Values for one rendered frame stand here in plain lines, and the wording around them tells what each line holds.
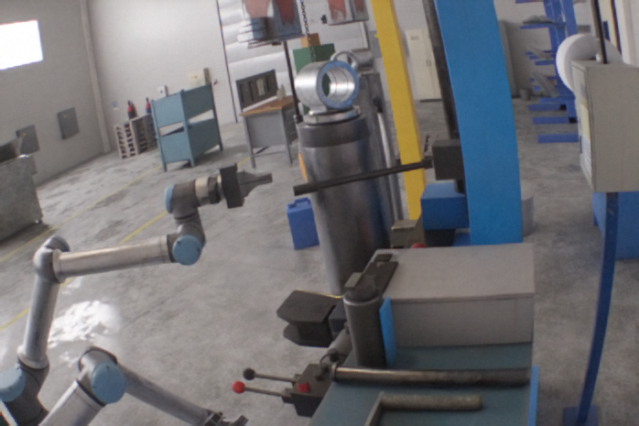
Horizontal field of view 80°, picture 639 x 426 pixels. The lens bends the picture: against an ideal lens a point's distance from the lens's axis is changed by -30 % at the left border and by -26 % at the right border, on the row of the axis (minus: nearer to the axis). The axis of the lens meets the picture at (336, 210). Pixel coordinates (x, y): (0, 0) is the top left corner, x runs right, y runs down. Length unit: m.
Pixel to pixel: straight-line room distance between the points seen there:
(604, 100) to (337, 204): 0.90
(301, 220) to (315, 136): 3.02
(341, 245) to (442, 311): 0.56
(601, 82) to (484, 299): 0.79
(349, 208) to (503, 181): 0.45
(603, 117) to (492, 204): 0.48
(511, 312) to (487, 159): 0.47
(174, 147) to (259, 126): 2.43
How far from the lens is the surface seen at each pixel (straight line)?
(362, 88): 2.79
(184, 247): 1.45
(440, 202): 1.57
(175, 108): 9.32
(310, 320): 1.38
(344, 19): 1.58
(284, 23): 1.28
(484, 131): 1.30
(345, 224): 1.46
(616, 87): 1.50
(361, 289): 0.94
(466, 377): 0.93
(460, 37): 1.27
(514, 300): 0.99
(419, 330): 1.05
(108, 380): 1.34
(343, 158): 1.40
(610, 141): 1.52
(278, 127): 7.48
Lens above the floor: 1.70
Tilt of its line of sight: 19 degrees down
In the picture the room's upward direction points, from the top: 11 degrees counter-clockwise
